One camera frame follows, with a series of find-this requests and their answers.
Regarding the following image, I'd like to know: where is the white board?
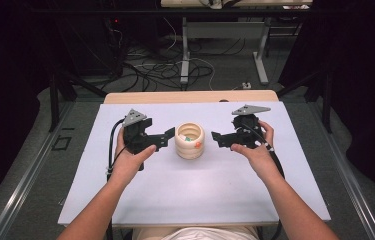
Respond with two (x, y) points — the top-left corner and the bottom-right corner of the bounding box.
(57, 101), (332, 228)

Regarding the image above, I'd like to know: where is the cream ribbed round container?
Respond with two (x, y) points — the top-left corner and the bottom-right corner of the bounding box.
(174, 121), (206, 160)

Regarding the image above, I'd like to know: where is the person's left hand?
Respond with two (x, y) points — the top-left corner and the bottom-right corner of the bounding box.
(109, 127), (158, 186)

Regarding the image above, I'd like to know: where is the dark equipment rack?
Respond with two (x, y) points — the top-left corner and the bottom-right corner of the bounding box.
(103, 16), (127, 78)

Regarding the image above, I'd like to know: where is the tangle of black floor cables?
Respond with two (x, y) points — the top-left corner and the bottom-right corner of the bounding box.
(121, 46), (216, 93)

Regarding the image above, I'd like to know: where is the black metal stand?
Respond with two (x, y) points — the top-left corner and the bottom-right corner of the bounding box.
(48, 71), (108, 133)
(276, 69), (334, 134)

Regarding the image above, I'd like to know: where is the white metal desk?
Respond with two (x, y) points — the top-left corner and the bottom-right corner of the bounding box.
(160, 0), (313, 86)

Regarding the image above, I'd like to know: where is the white cable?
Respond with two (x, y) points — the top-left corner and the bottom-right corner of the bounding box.
(162, 16), (178, 51)

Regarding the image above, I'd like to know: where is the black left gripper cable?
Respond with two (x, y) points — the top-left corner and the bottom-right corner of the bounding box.
(107, 118), (126, 183)

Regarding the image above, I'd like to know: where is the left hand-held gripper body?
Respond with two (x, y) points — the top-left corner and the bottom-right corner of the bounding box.
(122, 108), (159, 155)

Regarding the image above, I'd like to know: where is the person's light clothing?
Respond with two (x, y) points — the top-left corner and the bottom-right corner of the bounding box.
(131, 226), (260, 240)

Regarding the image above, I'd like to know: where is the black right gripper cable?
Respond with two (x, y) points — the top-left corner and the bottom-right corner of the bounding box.
(241, 123), (286, 181)

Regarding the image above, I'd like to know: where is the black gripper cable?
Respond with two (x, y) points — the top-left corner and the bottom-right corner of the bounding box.
(107, 118), (126, 183)
(241, 123), (286, 181)

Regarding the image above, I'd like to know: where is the metal floor rail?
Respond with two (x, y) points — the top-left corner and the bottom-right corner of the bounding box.
(0, 101), (76, 240)
(311, 99), (375, 240)

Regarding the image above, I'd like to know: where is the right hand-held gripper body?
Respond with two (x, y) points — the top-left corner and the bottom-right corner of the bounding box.
(230, 104), (272, 150)

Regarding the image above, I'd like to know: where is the person's right hand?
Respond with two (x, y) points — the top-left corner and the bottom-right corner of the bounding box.
(230, 121), (281, 183)

